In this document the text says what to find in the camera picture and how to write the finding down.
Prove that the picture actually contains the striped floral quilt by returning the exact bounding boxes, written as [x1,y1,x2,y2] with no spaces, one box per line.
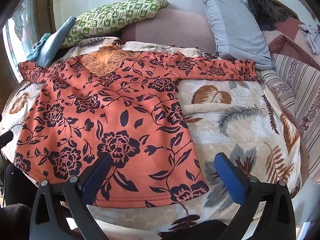
[257,52,320,185]

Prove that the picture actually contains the grey-blue ruffled pillow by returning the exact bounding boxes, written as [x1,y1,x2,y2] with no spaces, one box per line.
[196,0,275,70]

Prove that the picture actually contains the leaf print fleece blanket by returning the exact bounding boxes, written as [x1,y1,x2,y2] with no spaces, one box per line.
[0,36,309,240]

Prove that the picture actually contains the white crumpled cloth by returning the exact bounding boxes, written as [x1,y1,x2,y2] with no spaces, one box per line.
[298,24,320,54]

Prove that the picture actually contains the light blue garment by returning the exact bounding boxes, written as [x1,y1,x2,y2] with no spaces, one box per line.
[35,16,77,68]

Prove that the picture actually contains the dark furry cushion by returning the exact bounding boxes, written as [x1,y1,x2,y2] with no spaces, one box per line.
[247,0,297,32]

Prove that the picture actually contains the stained glass window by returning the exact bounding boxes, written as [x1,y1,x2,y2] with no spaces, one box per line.
[2,0,38,85]

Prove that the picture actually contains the mauve bed sheet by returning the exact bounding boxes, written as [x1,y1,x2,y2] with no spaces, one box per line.
[121,7,217,55]

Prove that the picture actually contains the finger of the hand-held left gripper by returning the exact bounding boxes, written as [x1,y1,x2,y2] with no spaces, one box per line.
[0,131,14,148]

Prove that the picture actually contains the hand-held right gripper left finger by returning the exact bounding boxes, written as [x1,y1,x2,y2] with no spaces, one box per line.
[29,152,112,240]

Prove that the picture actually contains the red-brown patchwork quilt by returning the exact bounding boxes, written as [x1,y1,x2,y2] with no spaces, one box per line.
[261,16,320,70]

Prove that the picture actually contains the green checkered pillow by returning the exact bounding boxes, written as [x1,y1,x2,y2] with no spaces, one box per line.
[61,0,169,48]

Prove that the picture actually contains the wooden window frame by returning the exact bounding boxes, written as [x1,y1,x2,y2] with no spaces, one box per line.
[32,0,57,33]

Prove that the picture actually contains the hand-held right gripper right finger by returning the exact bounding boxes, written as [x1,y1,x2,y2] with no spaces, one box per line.
[214,152,297,240]

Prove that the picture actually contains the dark fuzzy cloth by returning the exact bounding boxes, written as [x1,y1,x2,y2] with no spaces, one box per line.
[0,204,32,240]

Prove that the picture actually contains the teal dotted cloth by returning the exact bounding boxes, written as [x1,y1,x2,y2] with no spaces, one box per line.
[26,33,50,61]

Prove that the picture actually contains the orange floral blouse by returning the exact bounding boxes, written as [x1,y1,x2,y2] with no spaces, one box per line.
[14,49,258,208]

